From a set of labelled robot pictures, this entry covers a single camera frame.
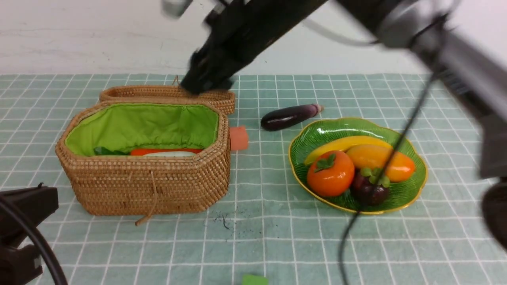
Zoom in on purple eggplant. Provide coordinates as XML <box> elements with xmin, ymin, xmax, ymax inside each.
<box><xmin>260</xmin><ymin>103</ymin><xmax>324</xmax><ymax>131</ymax></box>

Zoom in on green leaf-shaped glass plate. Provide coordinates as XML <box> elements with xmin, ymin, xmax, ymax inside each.
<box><xmin>288</xmin><ymin>118</ymin><xmax>428</xmax><ymax>215</ymax></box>

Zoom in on green cube block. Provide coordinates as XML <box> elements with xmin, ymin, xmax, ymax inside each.
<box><xmin>241</xmin><ymin>274</ymin><xmax>269</xmax><ymax>285</ymax></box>

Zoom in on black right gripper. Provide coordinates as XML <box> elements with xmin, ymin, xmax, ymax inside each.
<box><xmin>180</xmin><ymin>0</ymin><xmax>324</xmax><ymax>95</ymax></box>

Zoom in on orange yellow mango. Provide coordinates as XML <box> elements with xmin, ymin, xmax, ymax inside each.
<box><xmin>346</xmin><ymin>144</ymin><xmax>416</xmax><ymax>182</ymax></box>

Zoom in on orange persimmon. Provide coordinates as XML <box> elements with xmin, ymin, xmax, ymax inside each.
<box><xmin>307</xmin><ymin>151</ymin><xmax>356</xmax><ymax>198</ymax></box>

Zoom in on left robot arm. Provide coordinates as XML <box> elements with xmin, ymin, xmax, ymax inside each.
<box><xmin>0</xmin><ymin>183</ymin><xmax>59</xmax><ymax>285</ymax></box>

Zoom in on woven wicker basket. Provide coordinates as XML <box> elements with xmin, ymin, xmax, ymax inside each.
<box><xmin>55</xmin><ymin>101</ymin><xmax>231</xmax><ymax>225</ymax></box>

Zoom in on dark purple mangosteen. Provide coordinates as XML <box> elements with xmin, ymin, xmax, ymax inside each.
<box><xmin>350</xmin><ymin>167</ymin><xmax>391</xmax><ymax>206</ymax></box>

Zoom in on yellow banana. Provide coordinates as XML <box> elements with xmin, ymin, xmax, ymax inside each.
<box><xmin>303</xmin><ymin>136</ymin><xmax>392</xmax><ymax>165</ymax></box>

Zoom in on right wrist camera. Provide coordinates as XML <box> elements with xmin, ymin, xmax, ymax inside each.
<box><xmin>160</xmin><ymin>0</ymin><xmax>193</xmax><ymax>19</ymax></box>

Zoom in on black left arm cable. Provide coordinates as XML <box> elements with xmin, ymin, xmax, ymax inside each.
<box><xmin>0</xmin><ymin>196</ymin><xmax>69</xmax><ymax>285</ymax></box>

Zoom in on green checkered tablecloth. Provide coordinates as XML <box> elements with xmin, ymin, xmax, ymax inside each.
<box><xmin>0</xmin><ymin>74</ymin><xmax>506</xmax><ymax>285</ymax></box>

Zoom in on orange carrot with leaves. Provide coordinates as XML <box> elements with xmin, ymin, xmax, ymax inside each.
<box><xmin>93</xmin><ymin>147</ymin><xmax>203</xmax><ymax>156</ymax></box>

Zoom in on orange cylinder block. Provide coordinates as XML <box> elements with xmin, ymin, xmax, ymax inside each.
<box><xmin>229</xmin><ymin>125</ymin><xmax>249</xmax><ymax>152</ymax></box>

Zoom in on white radish with leaves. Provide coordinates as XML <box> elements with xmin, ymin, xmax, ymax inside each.
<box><xmin>143</xmin><ymin>151</ymin><xmax>196</xmax><ymax>157</ymax></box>

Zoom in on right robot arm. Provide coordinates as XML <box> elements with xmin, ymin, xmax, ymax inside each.
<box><xmin>181</xmin><ymin>0</ymin><xmax>507</xmax><ymax>248</ymax></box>

